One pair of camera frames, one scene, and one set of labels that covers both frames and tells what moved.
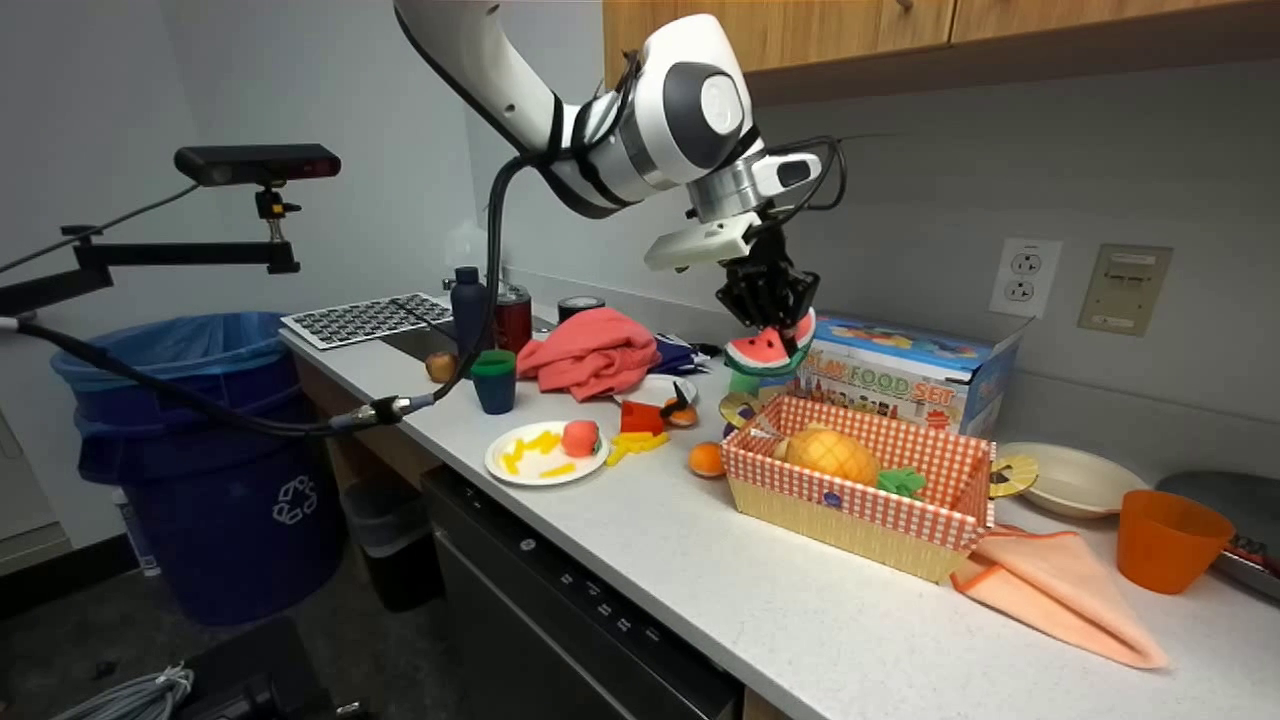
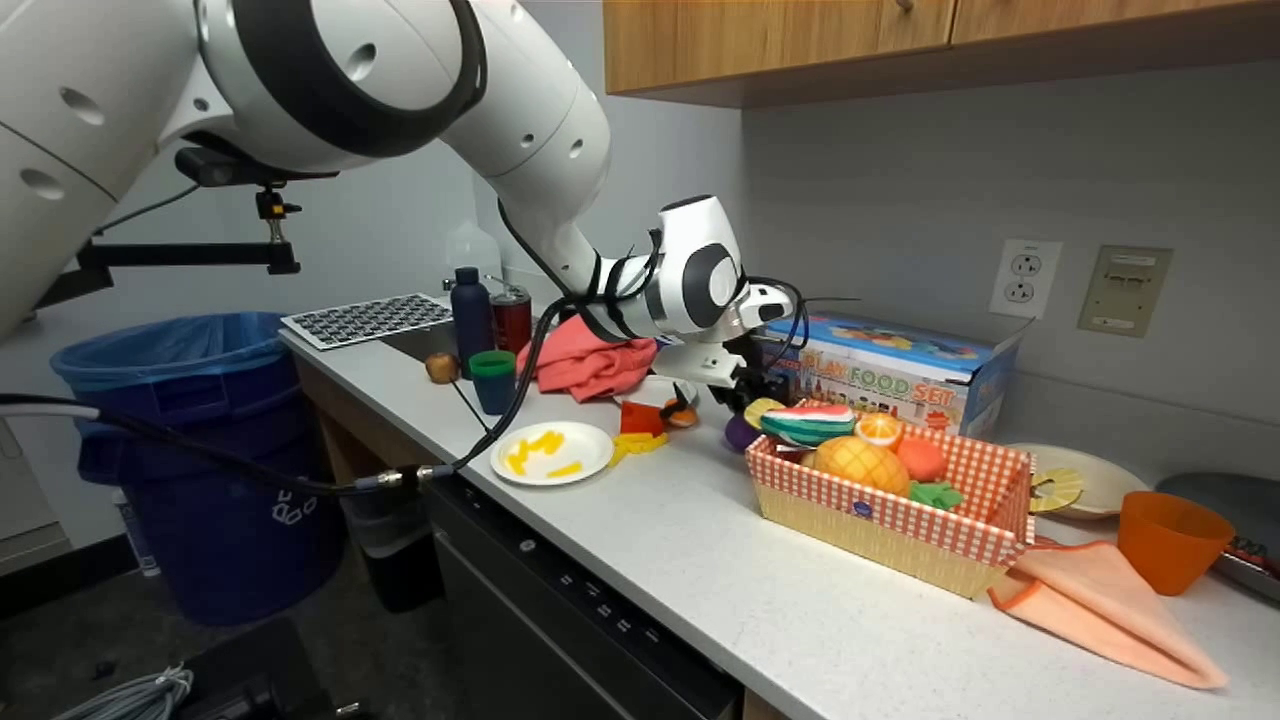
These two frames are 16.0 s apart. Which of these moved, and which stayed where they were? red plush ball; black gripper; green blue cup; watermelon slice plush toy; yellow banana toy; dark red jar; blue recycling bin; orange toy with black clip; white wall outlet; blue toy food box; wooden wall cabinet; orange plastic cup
Moved: watermelon slice plush toy; red plush ball; yellow banana toy; black gripper
Stayed: green blue cup; orange toy with black clip; wooden wall cabinet; white wall outlet; orange plastic cup; blue toy food box; blue recycling bin; dark red jar
